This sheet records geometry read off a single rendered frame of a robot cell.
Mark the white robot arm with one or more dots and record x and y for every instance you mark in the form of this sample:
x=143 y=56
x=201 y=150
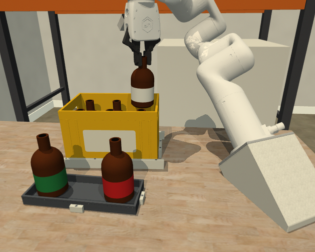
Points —
x=220 y=63

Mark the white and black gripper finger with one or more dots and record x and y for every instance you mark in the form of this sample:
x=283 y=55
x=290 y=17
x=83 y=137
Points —
x=135 y=47
x=149 y=45

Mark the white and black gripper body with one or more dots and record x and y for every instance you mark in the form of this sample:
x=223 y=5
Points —
x=143 y=20

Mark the yellow crate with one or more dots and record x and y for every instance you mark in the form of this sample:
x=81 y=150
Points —
x=86 y=134

